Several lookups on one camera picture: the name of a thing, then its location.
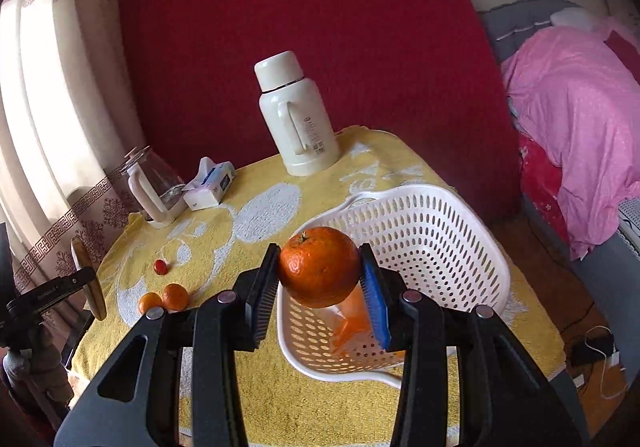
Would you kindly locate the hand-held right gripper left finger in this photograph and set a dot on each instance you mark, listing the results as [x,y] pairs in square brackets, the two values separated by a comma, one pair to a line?
[267,289]

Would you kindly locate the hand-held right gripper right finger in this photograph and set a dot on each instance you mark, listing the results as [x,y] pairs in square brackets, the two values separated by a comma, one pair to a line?
[376,309]

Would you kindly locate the large orange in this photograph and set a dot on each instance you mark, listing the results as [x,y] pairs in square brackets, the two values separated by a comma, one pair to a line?
[320,267]

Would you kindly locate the white perforated plastic basket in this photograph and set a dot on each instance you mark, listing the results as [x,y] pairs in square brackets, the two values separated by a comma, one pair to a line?
[430,237]

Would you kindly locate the small orange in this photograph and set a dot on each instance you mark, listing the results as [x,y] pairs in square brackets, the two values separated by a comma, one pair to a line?
[175,297]
[149,303]

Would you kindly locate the small red tomato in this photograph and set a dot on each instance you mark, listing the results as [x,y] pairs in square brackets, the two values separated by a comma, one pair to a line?
[160,267]

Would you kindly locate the orange plastic wrapper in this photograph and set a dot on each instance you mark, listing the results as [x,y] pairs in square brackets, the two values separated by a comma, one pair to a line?
[352,319]

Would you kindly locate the wooden oval board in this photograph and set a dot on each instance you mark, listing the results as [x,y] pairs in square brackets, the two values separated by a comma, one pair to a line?
[90,287]

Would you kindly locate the yellow printed towel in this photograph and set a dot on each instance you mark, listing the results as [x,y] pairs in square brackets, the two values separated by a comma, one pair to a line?
[260,387]

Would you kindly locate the white tissue pack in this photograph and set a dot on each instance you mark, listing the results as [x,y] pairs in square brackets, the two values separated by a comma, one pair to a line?
[210,187]

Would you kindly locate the white thermos flask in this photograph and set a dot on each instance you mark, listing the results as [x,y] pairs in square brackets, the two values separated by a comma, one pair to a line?
[300,127]

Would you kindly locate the red patterned blanket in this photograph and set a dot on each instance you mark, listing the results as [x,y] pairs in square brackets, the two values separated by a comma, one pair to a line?
[542,182]

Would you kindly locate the black power strip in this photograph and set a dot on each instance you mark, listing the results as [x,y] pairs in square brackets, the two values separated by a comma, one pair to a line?
[592,349]

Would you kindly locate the beige patterned curtain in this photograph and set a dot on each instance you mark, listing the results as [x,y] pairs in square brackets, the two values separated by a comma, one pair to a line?
[50,77]

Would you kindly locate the pink blanket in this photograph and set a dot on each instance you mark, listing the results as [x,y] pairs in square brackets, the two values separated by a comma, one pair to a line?
[575,117]

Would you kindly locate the red fabric backdrop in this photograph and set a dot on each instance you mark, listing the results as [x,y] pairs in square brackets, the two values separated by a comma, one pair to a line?
[325,17]

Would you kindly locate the grey bed headboard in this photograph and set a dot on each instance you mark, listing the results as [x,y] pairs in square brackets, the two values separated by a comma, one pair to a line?
[515,22]

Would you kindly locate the white pillow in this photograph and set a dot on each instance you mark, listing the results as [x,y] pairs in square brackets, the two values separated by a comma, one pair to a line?
[575,18]

